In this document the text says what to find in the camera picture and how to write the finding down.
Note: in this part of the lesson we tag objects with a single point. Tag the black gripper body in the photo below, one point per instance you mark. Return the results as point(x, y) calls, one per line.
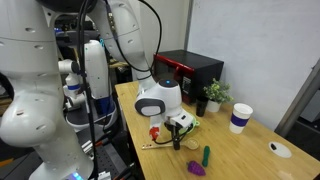
point(175, 135)

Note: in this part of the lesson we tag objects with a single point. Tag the big beige plastic spoon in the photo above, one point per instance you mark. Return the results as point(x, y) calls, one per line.
point(190, 143)

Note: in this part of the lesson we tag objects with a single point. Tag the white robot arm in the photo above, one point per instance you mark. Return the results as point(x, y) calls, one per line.
point(29, 61)

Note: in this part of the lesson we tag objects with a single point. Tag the mint green strainer bowl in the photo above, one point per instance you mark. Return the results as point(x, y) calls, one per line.
point(195, 123)

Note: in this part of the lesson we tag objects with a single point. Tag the black plastic cup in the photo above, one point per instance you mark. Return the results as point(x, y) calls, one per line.
point(201, 104)

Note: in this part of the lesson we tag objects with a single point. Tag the teal toy cucumber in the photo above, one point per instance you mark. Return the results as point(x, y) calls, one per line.
point(206, 154)

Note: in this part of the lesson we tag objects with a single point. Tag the small potted green plant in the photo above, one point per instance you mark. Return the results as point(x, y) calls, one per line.
point(217, 93)

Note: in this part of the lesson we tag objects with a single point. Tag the red black microwave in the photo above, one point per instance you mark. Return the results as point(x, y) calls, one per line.
point(192, 71)

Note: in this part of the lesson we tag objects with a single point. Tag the white paper cup blue band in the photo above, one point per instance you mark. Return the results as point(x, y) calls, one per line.
point(239, 118)

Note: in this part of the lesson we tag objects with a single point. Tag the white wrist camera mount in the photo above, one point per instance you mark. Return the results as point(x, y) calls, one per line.
point(182, 122)

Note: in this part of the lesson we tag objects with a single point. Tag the white table cable grommet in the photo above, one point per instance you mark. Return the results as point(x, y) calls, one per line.
point(280, 149)

